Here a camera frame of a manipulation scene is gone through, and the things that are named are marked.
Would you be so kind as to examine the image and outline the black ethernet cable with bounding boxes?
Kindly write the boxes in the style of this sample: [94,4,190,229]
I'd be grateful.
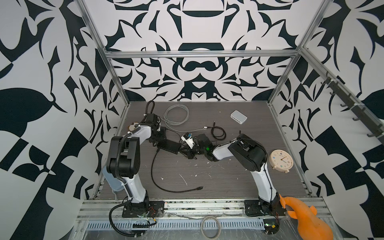
[150,148,204,194]

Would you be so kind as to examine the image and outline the beige round alarm clock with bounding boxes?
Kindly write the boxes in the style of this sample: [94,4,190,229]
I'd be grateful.
[269,150,294,173]

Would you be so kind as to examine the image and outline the black wall hook rail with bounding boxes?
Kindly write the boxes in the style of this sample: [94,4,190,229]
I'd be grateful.
[322,71,384,145]

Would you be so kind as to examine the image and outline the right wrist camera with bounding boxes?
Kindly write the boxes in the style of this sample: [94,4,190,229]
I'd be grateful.
[181,132,196,149]

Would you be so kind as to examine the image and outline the white network switch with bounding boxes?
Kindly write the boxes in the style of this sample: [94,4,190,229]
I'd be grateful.
[230,110,248,125]

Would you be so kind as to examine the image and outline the black corrugated cable conduit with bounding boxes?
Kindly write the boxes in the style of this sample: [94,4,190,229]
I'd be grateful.
[114,131,134,184]

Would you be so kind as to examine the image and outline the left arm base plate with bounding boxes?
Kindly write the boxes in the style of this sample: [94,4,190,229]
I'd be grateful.
[122,201,165,218]

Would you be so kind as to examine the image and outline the brown white round toy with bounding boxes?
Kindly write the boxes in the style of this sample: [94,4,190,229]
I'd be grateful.
[129,122,140,132]

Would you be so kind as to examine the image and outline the grey tape ring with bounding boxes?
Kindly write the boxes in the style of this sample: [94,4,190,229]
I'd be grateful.
[200,215,222,240]

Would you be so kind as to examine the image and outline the black ribbed switch box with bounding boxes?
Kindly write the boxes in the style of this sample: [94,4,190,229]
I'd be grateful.
[157,140,182,155]

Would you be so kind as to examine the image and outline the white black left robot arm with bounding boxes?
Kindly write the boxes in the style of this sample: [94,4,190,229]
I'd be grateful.
[106,114,166,204]

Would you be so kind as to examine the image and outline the light blue plastic lid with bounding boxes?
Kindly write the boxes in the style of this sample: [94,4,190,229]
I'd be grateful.
[103,167,124,192]

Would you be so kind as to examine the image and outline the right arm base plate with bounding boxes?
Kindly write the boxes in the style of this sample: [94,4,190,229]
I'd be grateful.
[244,198,286,217]

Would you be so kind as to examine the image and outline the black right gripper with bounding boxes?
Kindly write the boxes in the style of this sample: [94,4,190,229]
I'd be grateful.
[178,143,208,160]

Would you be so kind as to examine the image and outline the small black cable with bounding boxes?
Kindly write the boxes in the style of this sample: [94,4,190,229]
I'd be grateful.
[210,121,227,141]

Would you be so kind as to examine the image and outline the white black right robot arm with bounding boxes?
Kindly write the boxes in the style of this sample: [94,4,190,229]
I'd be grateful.
[181,133,278,204]

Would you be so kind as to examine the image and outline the grey coiled ethernet cable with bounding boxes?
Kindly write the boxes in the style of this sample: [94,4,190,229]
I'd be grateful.
[161,104,208,133]

